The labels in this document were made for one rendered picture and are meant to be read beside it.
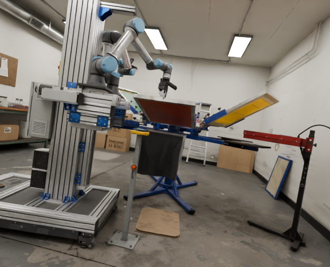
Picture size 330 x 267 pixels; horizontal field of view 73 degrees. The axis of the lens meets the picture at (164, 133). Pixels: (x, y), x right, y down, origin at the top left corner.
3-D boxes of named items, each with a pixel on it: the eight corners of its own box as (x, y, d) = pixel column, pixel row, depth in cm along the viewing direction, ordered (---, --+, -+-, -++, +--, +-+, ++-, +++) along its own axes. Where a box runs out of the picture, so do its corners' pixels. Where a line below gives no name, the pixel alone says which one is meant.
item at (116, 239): (132, 250, 181) (150, 132, 176) (107, 243, 185) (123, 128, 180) (140, 237, 203) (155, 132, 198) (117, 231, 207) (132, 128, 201)
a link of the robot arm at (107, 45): (104, 82, 229) (112, 28, 226) (93, 81, 235) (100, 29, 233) (112, 85, 240) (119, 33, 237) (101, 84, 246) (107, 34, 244)
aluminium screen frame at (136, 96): (195, 105, 200) (195, 101, 201) (132, 97, 209) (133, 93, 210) (194, 128, 276) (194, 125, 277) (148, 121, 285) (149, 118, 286)
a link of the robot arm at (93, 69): (101, 76, 191) (103, 60, 190) (108, 76, 181) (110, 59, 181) (87, 73, 183) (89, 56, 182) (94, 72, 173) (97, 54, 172)
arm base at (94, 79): (83, 83, 176) (85, 71, 175) (90, 86, 191) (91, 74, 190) (102, 86, 176) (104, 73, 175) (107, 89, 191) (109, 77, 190)
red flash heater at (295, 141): (309, 149, 256) (311, 138, 255) (303, 149, 220) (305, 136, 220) (255, 140, 294) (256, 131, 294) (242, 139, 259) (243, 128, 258)
